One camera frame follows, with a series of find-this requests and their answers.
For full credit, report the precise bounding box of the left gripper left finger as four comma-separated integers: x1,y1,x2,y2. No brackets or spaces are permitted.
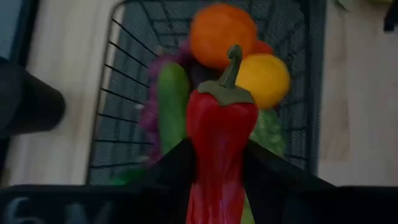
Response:
136,139,198,224

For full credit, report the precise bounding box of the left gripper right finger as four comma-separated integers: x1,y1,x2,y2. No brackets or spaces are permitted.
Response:
243,139,335,224

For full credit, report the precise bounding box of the red pepper with green stem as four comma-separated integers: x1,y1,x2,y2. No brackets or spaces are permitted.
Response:
185,44,260,224

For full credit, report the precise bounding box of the green cucumber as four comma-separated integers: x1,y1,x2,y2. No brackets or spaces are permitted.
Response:
156,61,191,156

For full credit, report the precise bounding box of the yellow orange oval fruit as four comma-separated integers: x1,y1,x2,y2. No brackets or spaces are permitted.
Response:
235,53,292,110

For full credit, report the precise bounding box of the red bell pepper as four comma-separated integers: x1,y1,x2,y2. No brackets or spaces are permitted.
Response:
254,39,275,56

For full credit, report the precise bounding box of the round orange fruit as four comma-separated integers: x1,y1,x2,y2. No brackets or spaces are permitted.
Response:
188,2,259,70

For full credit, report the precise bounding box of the grey woven placemat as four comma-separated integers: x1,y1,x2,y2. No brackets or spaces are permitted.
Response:
88,0,326,187

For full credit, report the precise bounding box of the green potted plant black pot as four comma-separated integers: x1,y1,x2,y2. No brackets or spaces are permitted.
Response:
0,58,67,139

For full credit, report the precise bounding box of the black wire basket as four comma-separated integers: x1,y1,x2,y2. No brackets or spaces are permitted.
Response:
86,0,326,187

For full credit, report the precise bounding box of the black metal table frame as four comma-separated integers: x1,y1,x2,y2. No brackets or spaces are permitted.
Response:
12,0,40,68

